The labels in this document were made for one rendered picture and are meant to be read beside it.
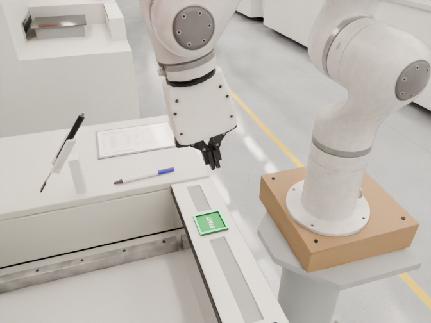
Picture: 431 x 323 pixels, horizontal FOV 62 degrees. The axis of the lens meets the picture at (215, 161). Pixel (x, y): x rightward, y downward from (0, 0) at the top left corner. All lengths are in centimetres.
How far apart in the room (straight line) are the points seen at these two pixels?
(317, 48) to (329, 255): 42
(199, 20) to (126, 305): 57
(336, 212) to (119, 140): 57
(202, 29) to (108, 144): 62
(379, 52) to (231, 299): 44
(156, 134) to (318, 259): 52
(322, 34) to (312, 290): 61
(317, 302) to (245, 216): 123
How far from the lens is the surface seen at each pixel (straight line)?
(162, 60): 51
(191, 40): 41
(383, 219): 91
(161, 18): 42
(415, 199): 262
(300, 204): 87
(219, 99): 55
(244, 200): 230
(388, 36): 63
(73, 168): 79
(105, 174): 87
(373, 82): 61
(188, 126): 55
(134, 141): 98
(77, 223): 85
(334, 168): 75
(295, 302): 104
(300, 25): 544
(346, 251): 85
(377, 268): 90
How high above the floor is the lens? 145
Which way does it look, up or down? 33 degrees down
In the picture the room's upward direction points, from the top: straight up
